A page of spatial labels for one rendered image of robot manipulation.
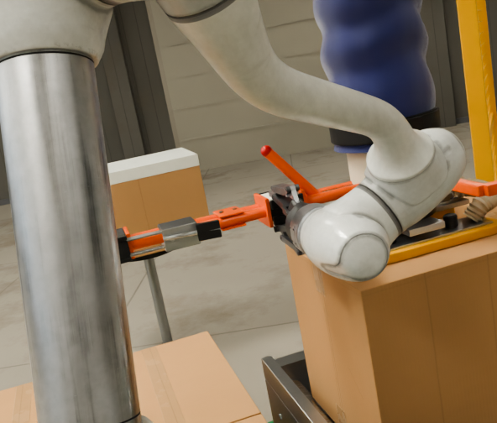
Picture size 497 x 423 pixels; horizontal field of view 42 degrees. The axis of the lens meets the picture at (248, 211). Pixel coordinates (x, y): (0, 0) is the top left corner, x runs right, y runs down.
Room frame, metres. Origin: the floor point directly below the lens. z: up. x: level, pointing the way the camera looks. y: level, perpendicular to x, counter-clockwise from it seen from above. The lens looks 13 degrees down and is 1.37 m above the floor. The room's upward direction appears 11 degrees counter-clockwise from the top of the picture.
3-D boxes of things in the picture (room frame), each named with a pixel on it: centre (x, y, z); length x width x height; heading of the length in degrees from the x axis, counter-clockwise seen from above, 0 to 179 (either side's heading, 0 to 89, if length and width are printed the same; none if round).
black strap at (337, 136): (1.34, -0.31, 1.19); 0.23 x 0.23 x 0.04
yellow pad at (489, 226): (1.26, -0.33, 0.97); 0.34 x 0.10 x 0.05; 104
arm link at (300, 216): (1.06, -0.11, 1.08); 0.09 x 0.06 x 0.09; 104
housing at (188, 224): (1.24, 0.14, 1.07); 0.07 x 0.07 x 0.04; 14
